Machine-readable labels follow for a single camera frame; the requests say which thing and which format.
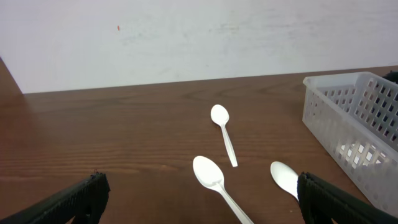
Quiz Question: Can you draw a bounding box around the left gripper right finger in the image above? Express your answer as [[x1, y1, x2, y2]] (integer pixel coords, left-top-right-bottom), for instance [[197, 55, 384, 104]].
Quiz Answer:
[[297, 172, 397, 224]]

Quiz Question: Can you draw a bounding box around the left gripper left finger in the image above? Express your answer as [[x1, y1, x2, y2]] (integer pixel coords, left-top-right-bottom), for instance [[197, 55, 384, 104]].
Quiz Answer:
[[1, 172, 110, 224]]

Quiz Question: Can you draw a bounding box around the clear plastic basket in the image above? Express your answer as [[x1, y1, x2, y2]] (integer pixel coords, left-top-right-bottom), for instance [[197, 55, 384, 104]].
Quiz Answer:
[[302, 72, 397, 216]]

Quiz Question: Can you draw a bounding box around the white plastic spoon middle-left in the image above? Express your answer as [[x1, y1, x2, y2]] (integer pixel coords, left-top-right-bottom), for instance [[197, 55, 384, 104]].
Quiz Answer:
[[193, 156, 253, 224]]

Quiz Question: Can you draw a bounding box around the white plastic spoon middle-right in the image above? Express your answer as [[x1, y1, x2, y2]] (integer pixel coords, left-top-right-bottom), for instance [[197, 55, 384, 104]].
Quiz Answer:
[[270, 161, 299, 200]]

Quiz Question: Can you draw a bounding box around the white plastic spoon far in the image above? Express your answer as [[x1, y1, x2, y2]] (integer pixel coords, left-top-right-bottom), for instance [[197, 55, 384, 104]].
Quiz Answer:
[[211, 105, 238, 167]]

